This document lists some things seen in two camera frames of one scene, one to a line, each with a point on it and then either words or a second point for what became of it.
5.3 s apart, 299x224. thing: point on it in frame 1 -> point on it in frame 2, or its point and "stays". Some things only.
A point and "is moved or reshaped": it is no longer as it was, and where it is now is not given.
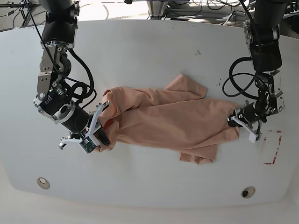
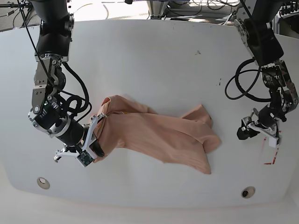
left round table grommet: (43, 183) stays
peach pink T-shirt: (178, 119) is moved or reshaped
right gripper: (250, 115) -> (266, 121)
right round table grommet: (248, 192) stays
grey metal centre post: (156, 8) stays
